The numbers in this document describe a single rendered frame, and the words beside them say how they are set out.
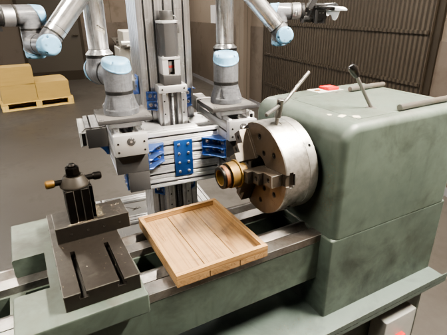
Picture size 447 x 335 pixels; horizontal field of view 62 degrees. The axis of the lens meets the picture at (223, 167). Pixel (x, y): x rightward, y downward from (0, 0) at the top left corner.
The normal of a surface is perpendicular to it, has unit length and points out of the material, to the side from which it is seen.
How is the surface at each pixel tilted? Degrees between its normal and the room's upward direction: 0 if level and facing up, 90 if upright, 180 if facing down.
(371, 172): 90
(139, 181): 90
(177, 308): 90
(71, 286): 0
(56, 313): 0
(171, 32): 90
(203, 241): 0
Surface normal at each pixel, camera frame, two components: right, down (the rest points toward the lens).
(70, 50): 0.38, 0.36
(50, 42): 0.69, 0.28
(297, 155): 0.40, -0.18
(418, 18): -0.92, 0.16
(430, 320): -0.01, -0.92
